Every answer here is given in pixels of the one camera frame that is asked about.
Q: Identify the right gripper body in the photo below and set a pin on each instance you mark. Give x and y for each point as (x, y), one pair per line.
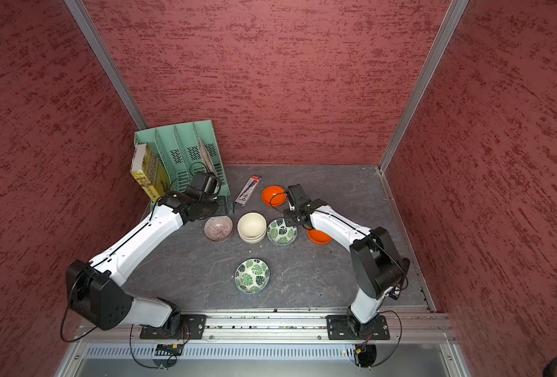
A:
(293, 217)

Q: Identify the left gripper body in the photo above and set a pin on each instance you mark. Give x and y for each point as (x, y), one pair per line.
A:
(209, 206)

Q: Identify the orange bowl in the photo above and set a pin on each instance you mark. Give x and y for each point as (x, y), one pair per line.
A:
(274, 196)
(317, 237)

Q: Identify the purple striped bowl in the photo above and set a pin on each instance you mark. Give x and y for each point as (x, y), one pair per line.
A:
(218, 229)

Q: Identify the green leaf bowl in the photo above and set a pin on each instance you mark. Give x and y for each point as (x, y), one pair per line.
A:
(252, 276)
(281, 234)

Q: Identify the cream bowl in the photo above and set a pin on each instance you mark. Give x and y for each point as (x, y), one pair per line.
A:
(253, 239)
(252, 223)

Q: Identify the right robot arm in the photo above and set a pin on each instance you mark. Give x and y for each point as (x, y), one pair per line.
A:
(380, 271)

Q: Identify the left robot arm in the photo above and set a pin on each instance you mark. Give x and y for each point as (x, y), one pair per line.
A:
(95, 287)

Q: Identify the grey folder in organizer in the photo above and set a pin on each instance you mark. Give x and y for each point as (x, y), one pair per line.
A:
(206, 158)

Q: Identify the pen blister pack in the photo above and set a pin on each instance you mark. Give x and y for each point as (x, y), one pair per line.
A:
(247, 190)

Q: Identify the green file organizer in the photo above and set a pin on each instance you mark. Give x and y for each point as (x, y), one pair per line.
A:
(177, 148)

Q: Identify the yellow book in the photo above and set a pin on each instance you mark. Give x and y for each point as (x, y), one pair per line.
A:
(148, 170)

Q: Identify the black stapler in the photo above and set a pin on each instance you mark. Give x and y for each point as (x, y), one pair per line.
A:
(396, 292)

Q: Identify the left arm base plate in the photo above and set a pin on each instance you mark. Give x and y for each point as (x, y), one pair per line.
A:
(193, 326)

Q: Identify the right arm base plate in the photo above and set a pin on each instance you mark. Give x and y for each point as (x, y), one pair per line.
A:
(346, 327)

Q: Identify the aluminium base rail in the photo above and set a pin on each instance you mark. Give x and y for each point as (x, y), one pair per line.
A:
(310, 326)

